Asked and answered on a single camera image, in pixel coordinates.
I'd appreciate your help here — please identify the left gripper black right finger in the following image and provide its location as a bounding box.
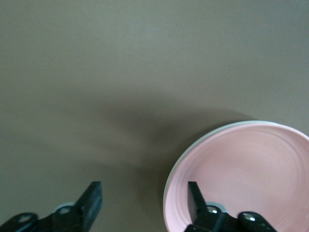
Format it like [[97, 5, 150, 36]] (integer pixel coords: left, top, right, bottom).
[[185, 181, 278, 232]]

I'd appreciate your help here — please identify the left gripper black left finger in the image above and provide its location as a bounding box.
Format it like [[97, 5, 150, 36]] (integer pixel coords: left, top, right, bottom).
[[0, 181, 103, 232]]

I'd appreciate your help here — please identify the pink plate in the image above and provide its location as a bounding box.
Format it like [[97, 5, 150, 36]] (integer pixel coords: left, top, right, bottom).
[[163, 122, 309, 232]]

